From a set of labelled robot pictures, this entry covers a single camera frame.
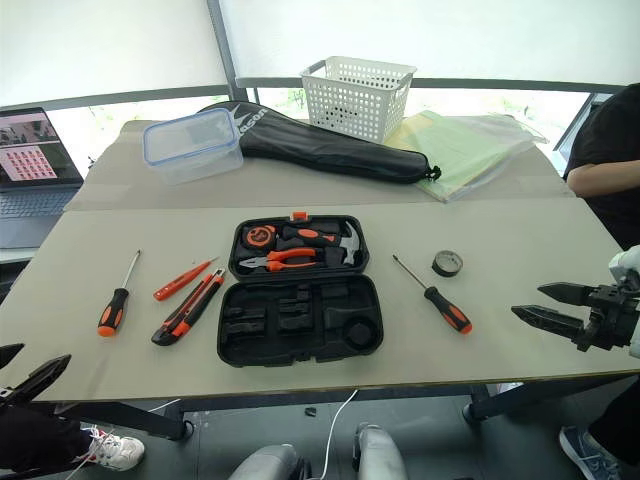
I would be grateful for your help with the person bare forearm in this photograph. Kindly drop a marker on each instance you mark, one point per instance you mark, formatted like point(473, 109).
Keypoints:
point(605, 177)

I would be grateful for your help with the orange voltage tester pen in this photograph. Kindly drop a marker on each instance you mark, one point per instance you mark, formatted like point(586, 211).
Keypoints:
point(177, 284)

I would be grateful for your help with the blue sneaker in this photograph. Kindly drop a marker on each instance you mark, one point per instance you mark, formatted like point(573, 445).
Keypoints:
point(587, 452)

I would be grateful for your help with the white perforated plastic basket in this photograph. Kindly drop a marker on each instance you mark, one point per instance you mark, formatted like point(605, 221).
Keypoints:
point(350, 105)

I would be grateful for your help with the black orange utility knife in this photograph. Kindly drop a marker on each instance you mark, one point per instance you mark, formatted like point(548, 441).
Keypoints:
point(187, 315)

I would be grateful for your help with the person in black shirt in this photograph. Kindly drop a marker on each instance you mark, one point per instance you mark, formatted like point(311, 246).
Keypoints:
point(607, 135)

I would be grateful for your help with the grey laptop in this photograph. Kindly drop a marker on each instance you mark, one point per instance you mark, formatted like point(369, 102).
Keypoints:
point(35, 200)

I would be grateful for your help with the small black floor clip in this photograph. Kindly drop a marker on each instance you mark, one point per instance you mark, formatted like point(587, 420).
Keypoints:
point(311, 412)

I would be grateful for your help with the black plastic tool case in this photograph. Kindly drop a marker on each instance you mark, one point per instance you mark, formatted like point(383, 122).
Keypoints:
point(300, 325)

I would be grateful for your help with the clear plastic document sleeve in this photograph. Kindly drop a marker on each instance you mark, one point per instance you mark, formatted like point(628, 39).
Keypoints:
point(515, 132)

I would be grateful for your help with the grey window frame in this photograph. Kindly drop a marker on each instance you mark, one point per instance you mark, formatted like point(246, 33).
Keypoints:
point(223, 40)

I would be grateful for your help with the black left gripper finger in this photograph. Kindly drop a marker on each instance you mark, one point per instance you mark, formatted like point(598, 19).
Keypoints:
point(37, 381)
point(9, 354)

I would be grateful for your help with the silver right robot leg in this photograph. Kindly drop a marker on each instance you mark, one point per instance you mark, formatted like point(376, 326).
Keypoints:
point(380, 452)

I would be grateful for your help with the silver robot leg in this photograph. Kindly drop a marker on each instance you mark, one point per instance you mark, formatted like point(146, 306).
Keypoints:
point(270, 465)
point(380, 452)

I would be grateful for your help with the black trouser leg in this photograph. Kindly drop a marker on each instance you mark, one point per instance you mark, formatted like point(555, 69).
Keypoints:
point(35, 437)

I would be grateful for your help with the orange black tape measure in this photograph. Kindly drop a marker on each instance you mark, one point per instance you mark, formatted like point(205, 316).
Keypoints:
point(260, 235)

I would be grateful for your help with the black electrical tape roll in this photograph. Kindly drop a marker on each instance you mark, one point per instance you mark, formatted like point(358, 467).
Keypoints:
point(440, 267)

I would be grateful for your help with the silver claw hammer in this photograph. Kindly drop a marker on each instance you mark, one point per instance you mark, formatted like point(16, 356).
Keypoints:
point(349, 242)

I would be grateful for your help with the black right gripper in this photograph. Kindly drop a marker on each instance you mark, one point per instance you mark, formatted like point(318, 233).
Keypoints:
point(607, 315)

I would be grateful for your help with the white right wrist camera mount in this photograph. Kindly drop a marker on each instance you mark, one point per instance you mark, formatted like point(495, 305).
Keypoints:
point(624, 262)

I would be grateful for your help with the silver left robot leg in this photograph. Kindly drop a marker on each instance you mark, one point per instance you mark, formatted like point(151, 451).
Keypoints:
point(270, 465)

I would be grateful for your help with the black racket bag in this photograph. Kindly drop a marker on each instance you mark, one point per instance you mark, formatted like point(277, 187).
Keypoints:
point(320, 147)

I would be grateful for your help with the black table leg beam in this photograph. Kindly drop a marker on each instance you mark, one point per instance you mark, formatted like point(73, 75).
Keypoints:
point(130, 417)
point(540, 395)

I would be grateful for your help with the white sneaker with red laces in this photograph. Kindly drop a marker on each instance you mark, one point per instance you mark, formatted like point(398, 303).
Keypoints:
point(117, 450)

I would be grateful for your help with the clear container with blue lid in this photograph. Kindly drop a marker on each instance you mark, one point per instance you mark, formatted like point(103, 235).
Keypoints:
point(192, 150)

